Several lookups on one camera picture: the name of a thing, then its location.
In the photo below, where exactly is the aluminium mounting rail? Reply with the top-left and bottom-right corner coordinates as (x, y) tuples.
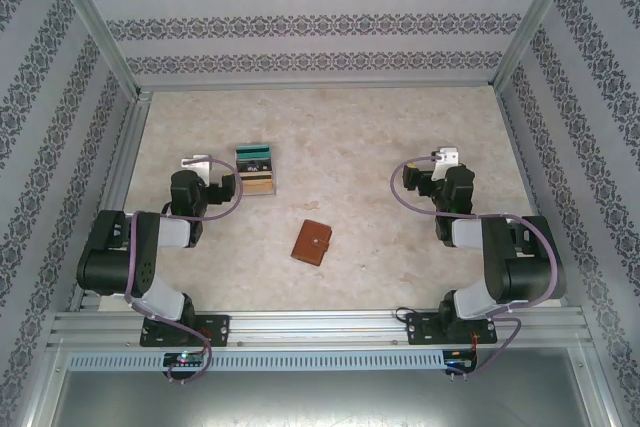
(47, 309), (589, 348)

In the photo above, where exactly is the aluminium frame cross beam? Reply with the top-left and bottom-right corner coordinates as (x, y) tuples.
(134, 80), (501, 94)

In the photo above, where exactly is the small controller board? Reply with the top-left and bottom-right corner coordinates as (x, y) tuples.
(443, 350), (480, 374)
(163, 351), (207, 368)

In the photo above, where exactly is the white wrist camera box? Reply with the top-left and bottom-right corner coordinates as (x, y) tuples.
(179, 153), (212, 182)
(429, 145), (462, 182)

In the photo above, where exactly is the grey metal panel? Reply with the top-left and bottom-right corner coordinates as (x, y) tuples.
(29, 346), (619, 427)

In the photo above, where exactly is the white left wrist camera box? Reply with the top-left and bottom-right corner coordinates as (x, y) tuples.
(179, 153), (212, 182)

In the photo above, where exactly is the slotted grey cable duct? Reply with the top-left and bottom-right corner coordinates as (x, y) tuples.
(66, 349), (447, 373)

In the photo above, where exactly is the black VIP card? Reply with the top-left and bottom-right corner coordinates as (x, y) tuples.
(236, 158), (274, 174)

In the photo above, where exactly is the purple cable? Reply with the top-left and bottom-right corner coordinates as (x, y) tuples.
(391, 156), (561, 384)
(122, 156), (246, 387)

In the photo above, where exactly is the brown leather card holder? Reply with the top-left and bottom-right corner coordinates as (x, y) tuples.
(292, 220), (332, 266)

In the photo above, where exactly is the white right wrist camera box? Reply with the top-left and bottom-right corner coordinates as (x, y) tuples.
(429, 145), (462, 182)

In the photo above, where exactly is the aluminium frame post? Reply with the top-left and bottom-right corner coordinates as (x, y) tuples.
(492, 0), (586, 88)
(39, 0), (144, 98)

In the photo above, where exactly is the teal card with black stripe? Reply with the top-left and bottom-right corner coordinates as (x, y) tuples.
(236, 145), (274, 160)

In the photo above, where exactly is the gold card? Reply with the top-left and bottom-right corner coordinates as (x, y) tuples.
(242, 171), (274, 194)

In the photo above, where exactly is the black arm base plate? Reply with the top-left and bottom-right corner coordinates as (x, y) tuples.
(139, 314), (232, 348)
(405, 311), (499, 347)

